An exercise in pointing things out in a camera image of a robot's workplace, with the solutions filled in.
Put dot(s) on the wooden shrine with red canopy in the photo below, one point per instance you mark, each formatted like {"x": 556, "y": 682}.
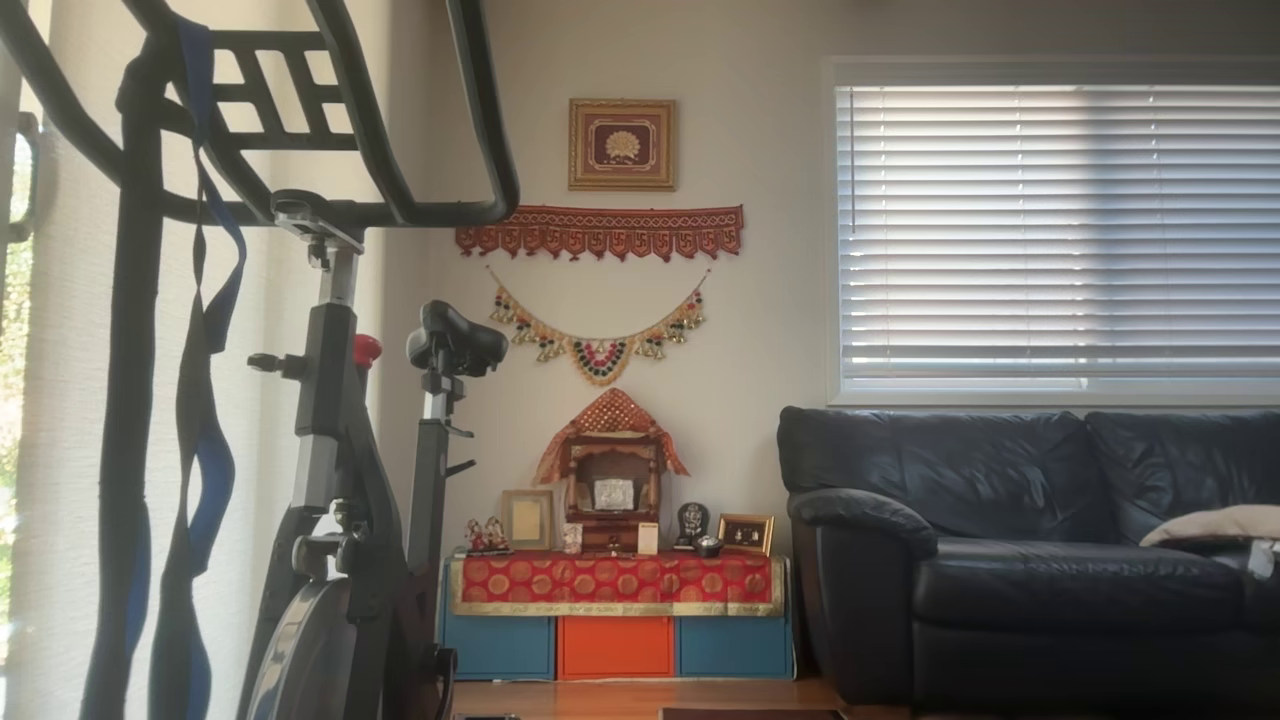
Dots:
{"x": 612, "y": 470}

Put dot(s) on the dark idol statue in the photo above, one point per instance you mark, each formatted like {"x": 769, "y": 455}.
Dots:
{"x": 692, "y": 520}

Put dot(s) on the small cream card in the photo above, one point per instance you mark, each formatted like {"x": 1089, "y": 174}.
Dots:
{"x": 648, "y": 538}

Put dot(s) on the small white photo card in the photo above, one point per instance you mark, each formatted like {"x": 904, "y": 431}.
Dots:
{"x": 572, "y": 539}

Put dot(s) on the small dark bowl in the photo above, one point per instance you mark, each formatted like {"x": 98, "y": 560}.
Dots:
{"x": 707, "y": 546}

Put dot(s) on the red gold patterned cloth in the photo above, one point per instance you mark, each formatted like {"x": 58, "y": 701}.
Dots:
{"x": 610, "y": 582}

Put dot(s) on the small deity figurine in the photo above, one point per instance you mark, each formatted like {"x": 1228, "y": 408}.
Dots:
{"x": 497, "y": 536}
{"x": 473, "y": 537}

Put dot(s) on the orange storage cube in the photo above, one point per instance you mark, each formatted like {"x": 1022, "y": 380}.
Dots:
{"x": 615, "y": 647}

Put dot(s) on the blue storage cube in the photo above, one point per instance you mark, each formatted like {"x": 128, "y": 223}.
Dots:
{"x": 733, "y": 646}
{"x": 497, "y": 647}

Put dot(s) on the black exercise bike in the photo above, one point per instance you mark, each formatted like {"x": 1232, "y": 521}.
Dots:
{"x": 330, "y": 400}

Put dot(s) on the black leather sofa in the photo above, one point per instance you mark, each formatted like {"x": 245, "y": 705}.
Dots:
{"x": 1000, "y": 580}

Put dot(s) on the white horizontal window blind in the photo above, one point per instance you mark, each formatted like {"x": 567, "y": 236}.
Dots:
{"x": 1050, "y": 230}

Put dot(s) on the pale window curtain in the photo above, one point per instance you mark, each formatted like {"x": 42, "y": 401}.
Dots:
{"x": 60, "y": 400}

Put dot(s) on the beige cushion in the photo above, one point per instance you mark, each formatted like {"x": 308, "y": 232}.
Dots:
{"x": 1220, "y": 523}

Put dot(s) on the small grey cloth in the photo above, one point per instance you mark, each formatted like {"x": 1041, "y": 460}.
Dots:
{"x": 1262, "y": 558}

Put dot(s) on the beaded garland wall hanging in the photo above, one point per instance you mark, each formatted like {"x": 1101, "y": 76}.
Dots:
{"x": 598, "y": 360}

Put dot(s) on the red embroidered wall hanging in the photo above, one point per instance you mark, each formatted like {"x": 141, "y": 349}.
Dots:
{"x": 600, "y": 225}

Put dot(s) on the pale wooden picture frame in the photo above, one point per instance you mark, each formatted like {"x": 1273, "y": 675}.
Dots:
{"x": 527, "y": 520}

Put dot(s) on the gold photo frame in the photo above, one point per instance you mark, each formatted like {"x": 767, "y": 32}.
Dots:
{"x": 745, "y": 535}

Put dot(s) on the gold framed wall picture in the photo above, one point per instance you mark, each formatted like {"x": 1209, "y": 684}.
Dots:
{"x": 622, "y": 145}

